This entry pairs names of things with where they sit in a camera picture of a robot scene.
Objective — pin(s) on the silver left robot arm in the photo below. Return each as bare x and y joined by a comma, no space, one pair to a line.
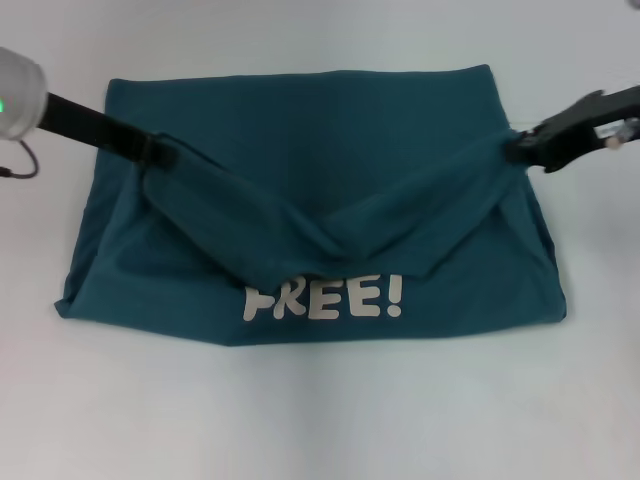
20,90

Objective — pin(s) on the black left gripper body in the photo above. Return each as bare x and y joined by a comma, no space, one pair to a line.
95,125

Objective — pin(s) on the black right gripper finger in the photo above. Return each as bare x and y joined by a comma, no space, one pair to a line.
520,150

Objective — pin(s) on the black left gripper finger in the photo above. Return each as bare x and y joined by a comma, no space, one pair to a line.
162,150

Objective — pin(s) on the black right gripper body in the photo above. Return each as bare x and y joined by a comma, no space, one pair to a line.
575,130

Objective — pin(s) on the teal blue t-shirt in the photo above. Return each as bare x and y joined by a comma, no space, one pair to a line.
310,225

